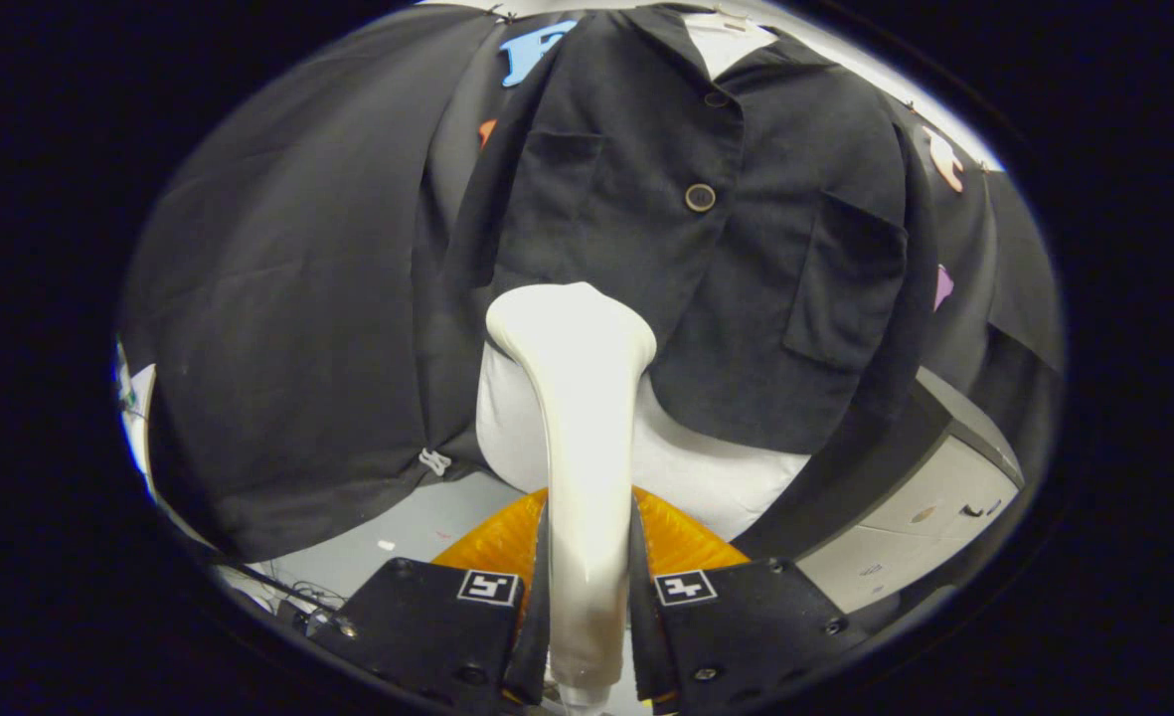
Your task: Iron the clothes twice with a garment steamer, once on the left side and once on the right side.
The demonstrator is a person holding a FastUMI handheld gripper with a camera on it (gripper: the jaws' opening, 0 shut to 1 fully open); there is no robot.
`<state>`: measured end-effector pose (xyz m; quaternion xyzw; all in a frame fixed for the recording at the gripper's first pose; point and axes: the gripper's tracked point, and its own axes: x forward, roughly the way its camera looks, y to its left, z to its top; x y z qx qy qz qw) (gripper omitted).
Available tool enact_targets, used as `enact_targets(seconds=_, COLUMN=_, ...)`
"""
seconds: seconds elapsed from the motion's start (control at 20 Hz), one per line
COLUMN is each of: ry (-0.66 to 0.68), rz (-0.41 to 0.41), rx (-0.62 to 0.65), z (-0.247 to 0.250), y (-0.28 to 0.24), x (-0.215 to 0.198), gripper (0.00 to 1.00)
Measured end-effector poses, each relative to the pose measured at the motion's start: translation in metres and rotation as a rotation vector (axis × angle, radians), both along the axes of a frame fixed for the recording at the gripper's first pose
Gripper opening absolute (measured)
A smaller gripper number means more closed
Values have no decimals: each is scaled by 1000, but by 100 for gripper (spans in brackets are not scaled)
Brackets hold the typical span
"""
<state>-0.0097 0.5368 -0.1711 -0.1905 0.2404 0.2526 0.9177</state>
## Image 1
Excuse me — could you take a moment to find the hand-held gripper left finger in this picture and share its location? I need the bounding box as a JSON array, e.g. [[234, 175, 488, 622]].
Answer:
[[303, 487, 551, 713]]

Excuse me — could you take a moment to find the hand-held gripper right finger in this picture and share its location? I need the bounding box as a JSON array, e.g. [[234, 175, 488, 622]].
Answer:
[[631, 485, 868, 713]]

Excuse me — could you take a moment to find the grey cabinet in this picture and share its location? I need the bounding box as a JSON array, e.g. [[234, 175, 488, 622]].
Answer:
[[795, 368, 1025, 615]]

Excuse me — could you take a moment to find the black suit jacket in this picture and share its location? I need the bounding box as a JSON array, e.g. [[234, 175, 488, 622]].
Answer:
[[442, 5, 945, 560]]

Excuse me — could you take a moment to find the white and blue object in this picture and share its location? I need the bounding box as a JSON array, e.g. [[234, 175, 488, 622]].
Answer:
[[114, 343, 157, 498]]

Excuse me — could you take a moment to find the white garment steamer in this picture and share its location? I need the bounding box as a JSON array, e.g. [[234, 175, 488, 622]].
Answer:
[[485, 282, 657, 716]]

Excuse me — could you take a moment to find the black floor cable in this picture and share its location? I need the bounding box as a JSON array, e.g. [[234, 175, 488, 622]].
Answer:
[[214, 562, 349, 637]]

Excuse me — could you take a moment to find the black backdrop cloth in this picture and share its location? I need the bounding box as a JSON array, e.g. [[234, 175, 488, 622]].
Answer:
[[117, 5, 1065, 563]]

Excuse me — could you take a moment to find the white shirt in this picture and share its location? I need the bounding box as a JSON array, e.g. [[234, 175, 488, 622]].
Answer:
[[475, 12, 811, 543]]

